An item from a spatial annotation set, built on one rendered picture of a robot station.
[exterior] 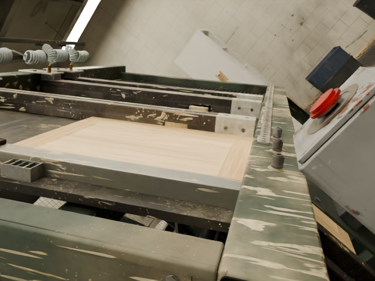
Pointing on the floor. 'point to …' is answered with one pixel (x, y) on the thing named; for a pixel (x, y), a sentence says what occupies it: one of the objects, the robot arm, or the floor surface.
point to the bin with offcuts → (366, 6)
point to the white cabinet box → (217, 63)
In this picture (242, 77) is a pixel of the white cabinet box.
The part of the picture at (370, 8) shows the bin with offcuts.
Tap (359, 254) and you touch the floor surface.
